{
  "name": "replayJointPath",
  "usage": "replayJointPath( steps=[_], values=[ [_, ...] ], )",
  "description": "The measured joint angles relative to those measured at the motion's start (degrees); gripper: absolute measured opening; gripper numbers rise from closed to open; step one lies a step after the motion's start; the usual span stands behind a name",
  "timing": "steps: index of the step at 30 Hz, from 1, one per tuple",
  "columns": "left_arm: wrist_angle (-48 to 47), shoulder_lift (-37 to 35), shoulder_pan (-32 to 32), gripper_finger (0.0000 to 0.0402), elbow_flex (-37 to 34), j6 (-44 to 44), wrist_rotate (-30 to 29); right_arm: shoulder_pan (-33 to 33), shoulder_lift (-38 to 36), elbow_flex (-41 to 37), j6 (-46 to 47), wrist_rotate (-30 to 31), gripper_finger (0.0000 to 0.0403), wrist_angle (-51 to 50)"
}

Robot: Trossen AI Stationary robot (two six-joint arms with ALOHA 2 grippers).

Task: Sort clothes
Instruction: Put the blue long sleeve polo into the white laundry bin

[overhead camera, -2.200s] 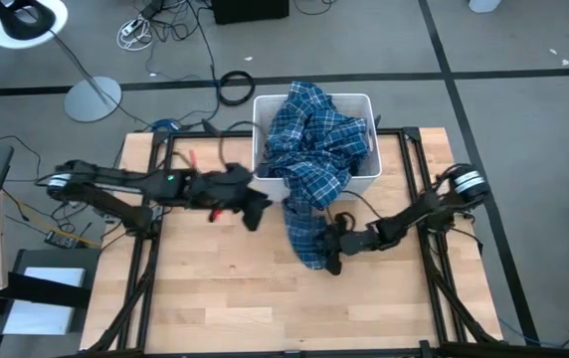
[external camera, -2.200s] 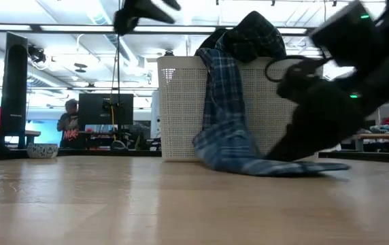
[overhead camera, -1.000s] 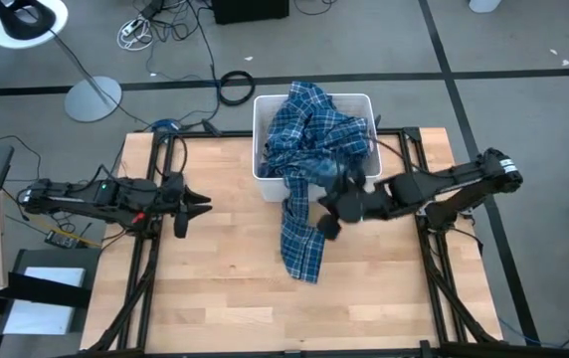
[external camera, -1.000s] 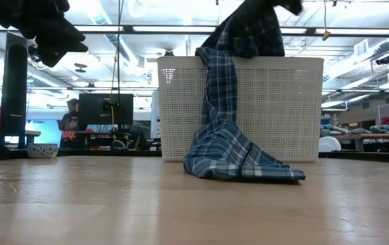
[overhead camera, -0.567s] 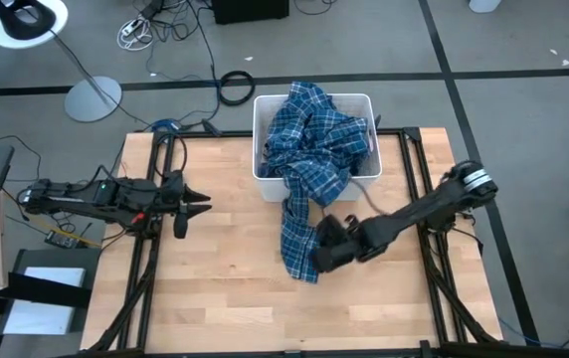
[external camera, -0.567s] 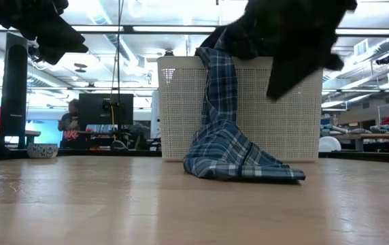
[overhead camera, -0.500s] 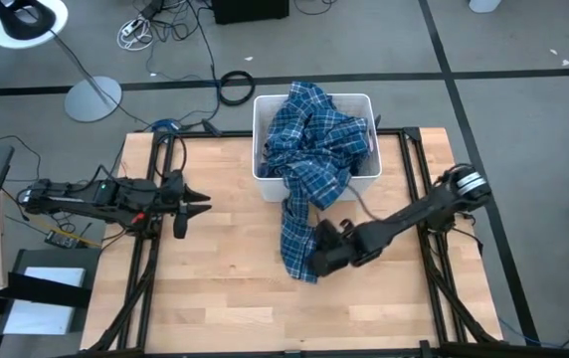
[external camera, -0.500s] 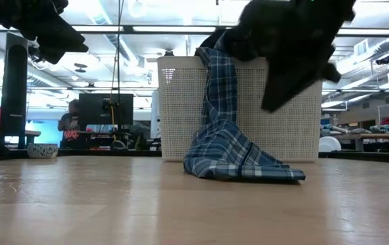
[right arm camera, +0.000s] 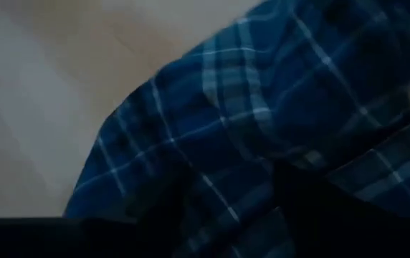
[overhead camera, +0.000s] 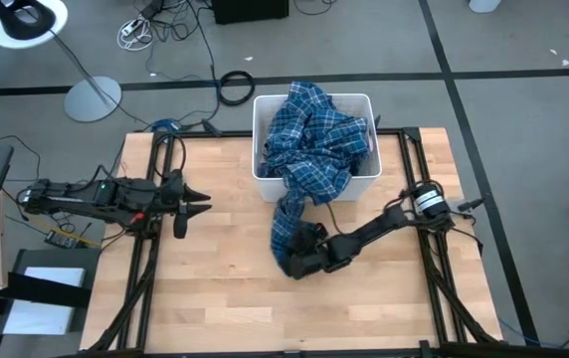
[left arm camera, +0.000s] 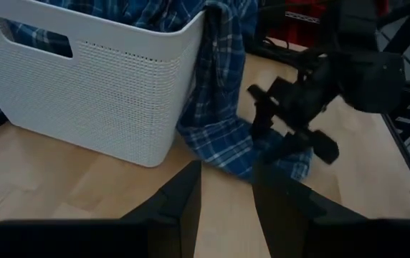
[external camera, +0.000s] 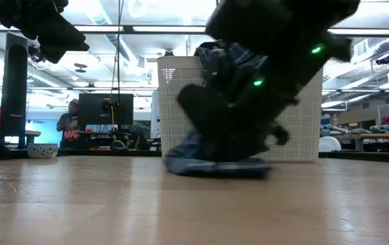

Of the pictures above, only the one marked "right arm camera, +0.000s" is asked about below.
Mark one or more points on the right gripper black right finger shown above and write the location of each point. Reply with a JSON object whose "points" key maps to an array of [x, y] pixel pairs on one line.
{"points": [[327, 222]]}

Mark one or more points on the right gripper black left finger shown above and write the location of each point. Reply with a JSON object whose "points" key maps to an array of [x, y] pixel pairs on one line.
{"points": [[162, 200]]}

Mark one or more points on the blue plaid shirt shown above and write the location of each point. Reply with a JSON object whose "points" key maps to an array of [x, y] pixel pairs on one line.
{"points": [[262, 114]]}

